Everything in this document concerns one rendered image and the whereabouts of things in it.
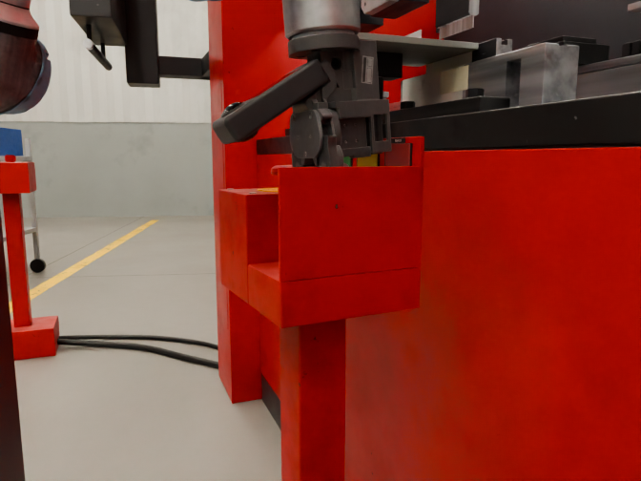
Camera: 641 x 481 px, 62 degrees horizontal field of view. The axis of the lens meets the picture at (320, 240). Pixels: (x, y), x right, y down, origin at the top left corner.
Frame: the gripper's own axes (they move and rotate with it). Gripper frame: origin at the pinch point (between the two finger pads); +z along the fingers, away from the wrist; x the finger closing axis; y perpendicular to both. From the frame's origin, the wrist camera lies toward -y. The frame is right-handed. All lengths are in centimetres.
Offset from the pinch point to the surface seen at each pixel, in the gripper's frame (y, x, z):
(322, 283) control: -2.4, -4.8, 3.2
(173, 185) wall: 123, 721, 37
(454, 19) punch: 42, 27, -29
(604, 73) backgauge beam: 64, 14, -18
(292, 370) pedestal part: -2.9, 4.3, 15.4
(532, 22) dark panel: 97, 60, -37
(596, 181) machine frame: 21.5, -16.0, -4.4
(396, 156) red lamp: 9.4, -1.0, -7.9
